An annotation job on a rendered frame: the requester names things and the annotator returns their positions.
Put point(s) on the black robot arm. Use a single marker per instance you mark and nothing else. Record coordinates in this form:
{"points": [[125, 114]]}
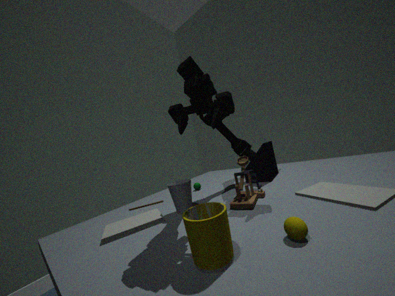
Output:
{"points": [[198, 84]]}

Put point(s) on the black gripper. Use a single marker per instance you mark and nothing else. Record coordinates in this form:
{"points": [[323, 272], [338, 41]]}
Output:
{"points": [[222, 106]]}

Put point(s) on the yellow cylindrical cup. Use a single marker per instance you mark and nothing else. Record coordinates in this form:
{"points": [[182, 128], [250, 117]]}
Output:
{"points": [[209, 237]]}

